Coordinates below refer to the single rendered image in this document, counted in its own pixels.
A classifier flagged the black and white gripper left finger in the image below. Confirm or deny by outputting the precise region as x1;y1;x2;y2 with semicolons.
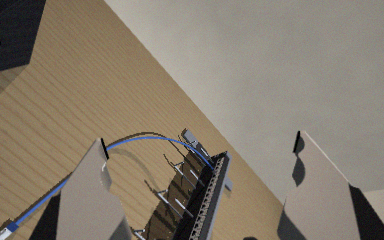
29;138;132;240

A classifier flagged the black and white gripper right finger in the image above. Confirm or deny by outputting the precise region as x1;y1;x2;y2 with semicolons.
277;131;384;240

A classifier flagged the grey network port rack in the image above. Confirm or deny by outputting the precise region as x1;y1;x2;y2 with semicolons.
157;129;233;240

